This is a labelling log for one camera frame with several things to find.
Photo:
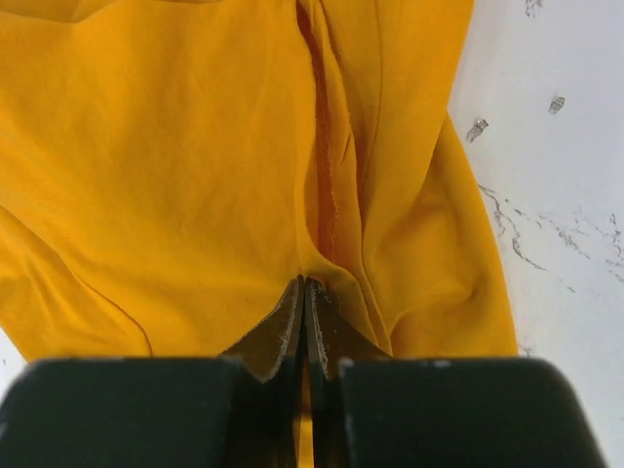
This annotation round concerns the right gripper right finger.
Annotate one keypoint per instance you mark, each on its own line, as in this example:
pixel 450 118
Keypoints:
pixel 330 338

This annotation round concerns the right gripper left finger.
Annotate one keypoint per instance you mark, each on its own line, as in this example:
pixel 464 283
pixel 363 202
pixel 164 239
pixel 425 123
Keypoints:
pixel 264 425

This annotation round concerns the yellow t shirt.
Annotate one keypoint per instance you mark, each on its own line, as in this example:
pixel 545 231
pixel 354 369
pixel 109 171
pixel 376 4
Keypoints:
pixel 168 167

